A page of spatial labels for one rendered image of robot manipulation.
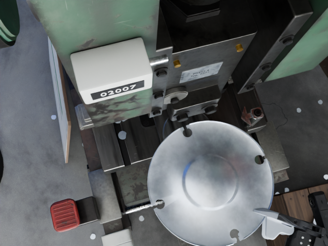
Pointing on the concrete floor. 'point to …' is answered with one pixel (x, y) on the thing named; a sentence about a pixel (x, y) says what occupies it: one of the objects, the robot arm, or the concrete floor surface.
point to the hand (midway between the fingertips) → (259, 209)
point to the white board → (60, 99)
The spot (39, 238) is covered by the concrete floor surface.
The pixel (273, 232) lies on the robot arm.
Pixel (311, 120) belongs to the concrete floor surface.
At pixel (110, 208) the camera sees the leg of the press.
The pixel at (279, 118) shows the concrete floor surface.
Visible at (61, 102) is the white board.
